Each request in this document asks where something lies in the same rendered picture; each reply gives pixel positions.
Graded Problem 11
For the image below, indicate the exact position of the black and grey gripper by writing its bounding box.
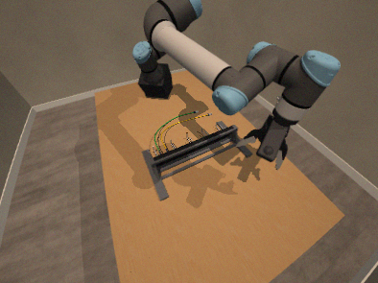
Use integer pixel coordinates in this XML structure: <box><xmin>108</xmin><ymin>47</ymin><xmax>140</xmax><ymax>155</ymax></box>
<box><xmin>236</xmin><ymin>107</ymin><xmax>298</xmax><ymax>170</ymax></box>

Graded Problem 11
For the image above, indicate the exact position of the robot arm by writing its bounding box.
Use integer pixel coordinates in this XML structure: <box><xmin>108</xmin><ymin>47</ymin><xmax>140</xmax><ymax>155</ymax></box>
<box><xmin>132</xmin><ymin>0</ymin><xmax>341</xmax><ymax>162</ymax></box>

